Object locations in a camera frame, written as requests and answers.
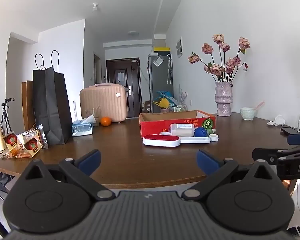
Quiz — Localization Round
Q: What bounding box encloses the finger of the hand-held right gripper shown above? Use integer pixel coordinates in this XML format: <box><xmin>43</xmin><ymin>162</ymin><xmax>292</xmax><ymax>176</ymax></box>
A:
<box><xmin>287</xmin><ymin>133</ymin><xmax>300</xmax><ymax>146</ymax></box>
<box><xmin>252</xmin><ymin>145</ymin><xmax>300</xmax><ymax>167</ymax></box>

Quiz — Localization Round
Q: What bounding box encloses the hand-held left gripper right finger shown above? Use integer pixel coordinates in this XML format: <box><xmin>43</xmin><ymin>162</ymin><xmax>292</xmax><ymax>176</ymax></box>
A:
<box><xmin>196</xmin><ymin>149</ymin><xmax>280</xmax><ymax>201</ymax></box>

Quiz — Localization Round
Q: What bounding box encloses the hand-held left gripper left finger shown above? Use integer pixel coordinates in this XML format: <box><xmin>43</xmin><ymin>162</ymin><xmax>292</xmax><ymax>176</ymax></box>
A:
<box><xmin>20</xmin><ymin>149</ymin><xmax>116</xmax><ymax>201</ymax></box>

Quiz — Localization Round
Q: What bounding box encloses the white plastic wipes container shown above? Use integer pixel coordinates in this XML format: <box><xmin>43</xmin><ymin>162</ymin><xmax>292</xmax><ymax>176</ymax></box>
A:
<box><xmin>170</xmin><ymin>123</ymin><xmax>195</xmax><ymax>137</ymax></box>

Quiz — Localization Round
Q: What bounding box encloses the red white lint brush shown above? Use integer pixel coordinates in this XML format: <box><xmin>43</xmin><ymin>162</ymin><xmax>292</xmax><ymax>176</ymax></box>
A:
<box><xmin>142</xmin><ymin>134</ymin><xmax>211</xmax><ymax>147</ymax></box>

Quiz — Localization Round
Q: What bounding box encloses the orange cardboard box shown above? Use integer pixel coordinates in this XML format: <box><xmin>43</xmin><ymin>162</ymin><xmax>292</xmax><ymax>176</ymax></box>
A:
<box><xmin>139</xmin><ymin>110</ymin><xmax>216</xmax><ymax>139</ymax></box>

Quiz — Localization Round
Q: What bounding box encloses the black phone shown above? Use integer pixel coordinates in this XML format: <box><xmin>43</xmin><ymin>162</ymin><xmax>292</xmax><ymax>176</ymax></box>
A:
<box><xmin>280</xmin><ymin>127</ymin><xmax>300</xmax><ymax>135</ymax></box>

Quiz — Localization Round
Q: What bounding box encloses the crumpled white tissue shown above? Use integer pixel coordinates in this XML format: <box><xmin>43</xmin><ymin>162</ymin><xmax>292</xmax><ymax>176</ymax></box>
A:
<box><xmin>267</xmin><ymin>114</ymin><xmax>286</xmax><ymax>126</ymax></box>

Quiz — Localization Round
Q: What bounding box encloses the blue round cap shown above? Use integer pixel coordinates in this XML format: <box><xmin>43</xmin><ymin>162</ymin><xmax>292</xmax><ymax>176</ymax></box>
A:
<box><xmin>194</xmin><ymin>127</ymin><xmax>208</xmax><ymax>138</ymax></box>

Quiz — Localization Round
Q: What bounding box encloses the blue tissue pack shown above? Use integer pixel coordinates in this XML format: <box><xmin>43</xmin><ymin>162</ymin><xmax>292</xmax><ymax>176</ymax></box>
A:
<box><xmin>72</xmin><ymin>114</ymin><xmax>97</xmax><ymax>137</ymax></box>

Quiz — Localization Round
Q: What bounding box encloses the clear drinking glass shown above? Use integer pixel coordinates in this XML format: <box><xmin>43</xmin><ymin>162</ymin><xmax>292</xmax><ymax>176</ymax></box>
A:
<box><xmin>86</xmin><ymin>107</ymin><xmax>102</xmax><ymax>127</ymax></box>

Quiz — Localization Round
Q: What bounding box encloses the pale green bowl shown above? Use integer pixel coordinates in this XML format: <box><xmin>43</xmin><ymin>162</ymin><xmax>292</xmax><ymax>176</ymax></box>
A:
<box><xmin>240</xmin><ymin>107</ymin><xmax>257</xmax><ymax>120</ymax></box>

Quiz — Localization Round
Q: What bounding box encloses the silver foil packet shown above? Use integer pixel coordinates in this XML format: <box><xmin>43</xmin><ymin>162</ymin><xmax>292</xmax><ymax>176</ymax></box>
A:
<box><xmin>36</xmin><ymin>124</ymin><xmax>49</xmax><ymax>149</ymax></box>

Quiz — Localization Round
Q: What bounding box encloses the red brown snack packet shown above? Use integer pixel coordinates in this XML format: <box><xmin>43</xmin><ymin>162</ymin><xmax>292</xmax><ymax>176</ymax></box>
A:
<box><xmin>22</xmin><ymin>137</ymin><xmax>43</xmax><ymax>157</ymax></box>
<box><xmin>3</xmin><ymin>131</ymin><xmax>22</xmax><ymax>157</ymax></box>

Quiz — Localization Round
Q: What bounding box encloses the pink hard suitcase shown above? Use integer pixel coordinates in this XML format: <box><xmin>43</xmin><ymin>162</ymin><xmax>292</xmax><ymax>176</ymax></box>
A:
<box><xmin>79</xmin><ymin>83</ymin><xmax>128</xmax><ymax>123</ymax></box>

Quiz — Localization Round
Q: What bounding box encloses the pink speckled ceramic vase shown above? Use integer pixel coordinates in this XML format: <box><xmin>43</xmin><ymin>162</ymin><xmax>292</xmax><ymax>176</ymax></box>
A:
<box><xmin>214</xmin><ymin>81</ymin><xmax>234</xmax><ymax>117</ymax></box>

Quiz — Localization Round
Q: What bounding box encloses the black paper bag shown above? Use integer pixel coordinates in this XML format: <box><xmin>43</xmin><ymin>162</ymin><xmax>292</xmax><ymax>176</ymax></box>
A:
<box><xmin>32</xmin><ymin>50</ymin><xmax>73</xmax><ymax>145</ymax></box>

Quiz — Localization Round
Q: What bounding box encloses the pale purple dried plant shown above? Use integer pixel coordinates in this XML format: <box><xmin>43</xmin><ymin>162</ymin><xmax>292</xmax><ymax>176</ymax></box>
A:
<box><xmin>176</xmin><ymin>85</ymin><xmax>188</xmax><ymax>105</ymax></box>

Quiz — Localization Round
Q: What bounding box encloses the brown paper bag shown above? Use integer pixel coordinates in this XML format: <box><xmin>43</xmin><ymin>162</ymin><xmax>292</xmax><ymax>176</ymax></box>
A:
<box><xmin>21</xmin><ymin>80</ymin><xmax>36</xmax><ymax>130</ymax></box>

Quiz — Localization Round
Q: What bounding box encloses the dark brown entrance door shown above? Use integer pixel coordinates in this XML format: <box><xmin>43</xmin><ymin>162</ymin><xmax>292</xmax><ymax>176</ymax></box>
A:
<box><xmin>106</xmin><ymin>58</ymin><xmax>142</xmax><ymax>118</ymax></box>

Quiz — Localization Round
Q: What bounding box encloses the dried pink rose bouquet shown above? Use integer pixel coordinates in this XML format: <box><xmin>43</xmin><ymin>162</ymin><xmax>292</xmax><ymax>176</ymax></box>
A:
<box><xmin>188</xmin><ymin>33</ymin><xmax>251</xmax><ymax>83</ymax></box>

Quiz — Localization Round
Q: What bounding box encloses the grey refrigerator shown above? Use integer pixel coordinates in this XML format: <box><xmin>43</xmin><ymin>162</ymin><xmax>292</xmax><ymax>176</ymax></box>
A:
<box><xmin>147</xmin><ymin>54</ymin><xmax>174</xmax><ymax>114</ymax></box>

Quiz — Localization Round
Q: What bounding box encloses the clear hanging umbrella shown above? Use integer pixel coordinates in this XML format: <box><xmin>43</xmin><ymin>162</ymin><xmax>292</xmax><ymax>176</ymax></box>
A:
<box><xmin>166</xmin><ymin>54</ymin><xmax>173</xmax><ymax>84</ymax></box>

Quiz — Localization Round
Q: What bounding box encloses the black tripod with camera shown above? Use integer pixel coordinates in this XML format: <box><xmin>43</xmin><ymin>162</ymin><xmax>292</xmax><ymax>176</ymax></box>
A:
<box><xmin>0</xmin><ymin>97</ymin><xmax>15</xmax><ymax>133</ymax></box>

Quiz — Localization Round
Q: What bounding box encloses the white wall electrical panel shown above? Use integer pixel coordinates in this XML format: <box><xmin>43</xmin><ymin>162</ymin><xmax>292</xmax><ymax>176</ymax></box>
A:
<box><xmin>176</xmin><ymin>37</ymin><xmax>184</xmax><ymax>58</ymax></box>

